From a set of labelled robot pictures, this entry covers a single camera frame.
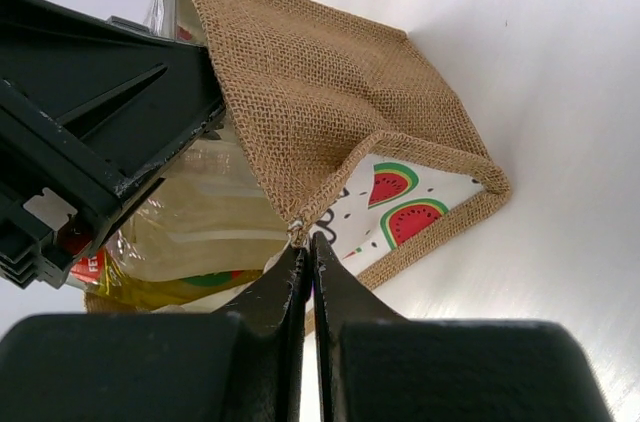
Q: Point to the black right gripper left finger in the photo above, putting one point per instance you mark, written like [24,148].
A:
[241,362]

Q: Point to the clear bottle dark cap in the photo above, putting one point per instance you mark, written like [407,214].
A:
[170,19]

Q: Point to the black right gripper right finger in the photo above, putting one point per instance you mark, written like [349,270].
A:
[376,365]

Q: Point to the red cap bottle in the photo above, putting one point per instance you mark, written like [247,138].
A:
[100,275]

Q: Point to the white cap bottle lower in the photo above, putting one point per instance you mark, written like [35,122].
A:
[208,215]

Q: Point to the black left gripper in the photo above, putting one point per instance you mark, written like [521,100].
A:
[91,115]

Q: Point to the jute watermelon canvas bag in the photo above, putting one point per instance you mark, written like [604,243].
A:
[349,131]

